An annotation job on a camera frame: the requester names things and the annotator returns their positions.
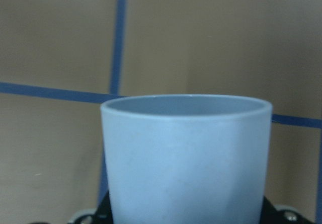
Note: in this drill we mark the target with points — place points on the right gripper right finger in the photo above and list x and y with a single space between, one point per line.
269 214

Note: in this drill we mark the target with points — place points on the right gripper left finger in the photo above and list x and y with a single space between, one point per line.
104 212

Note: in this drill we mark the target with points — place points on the light blue plastic cup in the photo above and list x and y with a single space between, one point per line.
186 158

